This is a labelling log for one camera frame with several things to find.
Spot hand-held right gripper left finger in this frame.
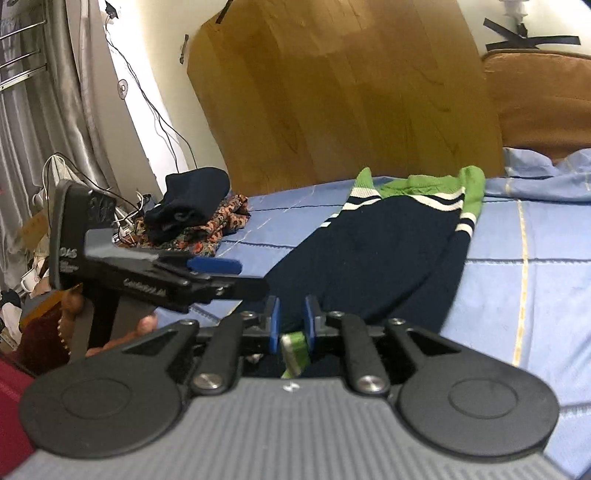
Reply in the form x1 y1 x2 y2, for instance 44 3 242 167
120 295 281 396

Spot floral patterned cloth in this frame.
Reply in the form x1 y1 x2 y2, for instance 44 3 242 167
133 194 251 258

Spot black tape strips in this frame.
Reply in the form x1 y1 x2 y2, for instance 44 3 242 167
482 18 583 53

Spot dark red beaded cloth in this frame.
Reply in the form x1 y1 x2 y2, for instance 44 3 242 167
19 300 75 376

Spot folded navy garment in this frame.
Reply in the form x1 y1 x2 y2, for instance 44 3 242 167
144 167 230 243

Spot grey curtain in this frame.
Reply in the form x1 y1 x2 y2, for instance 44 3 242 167
0 0 122 296

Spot blue checked bed sheet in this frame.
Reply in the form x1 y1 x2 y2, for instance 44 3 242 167
152 148 591 477

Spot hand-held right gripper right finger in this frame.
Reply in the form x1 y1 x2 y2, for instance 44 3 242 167
302 295 463 396

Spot metal rail rack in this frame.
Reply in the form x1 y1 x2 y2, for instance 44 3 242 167
0 27 48 94

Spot brown cushion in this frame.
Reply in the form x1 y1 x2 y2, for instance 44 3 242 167
480 48 591 156

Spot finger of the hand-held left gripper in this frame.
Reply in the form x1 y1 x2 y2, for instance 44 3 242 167
159 265 269 304
159 251 243 276

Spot green and navy striped sweater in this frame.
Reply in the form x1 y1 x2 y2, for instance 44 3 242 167
259 165 486 380

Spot person's left hand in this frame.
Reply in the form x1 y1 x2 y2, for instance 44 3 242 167
60 285 158 360

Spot black cable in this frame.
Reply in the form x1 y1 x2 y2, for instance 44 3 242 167
104 0 200 172

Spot wooden board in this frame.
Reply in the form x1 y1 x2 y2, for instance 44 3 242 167
187 0 507 205

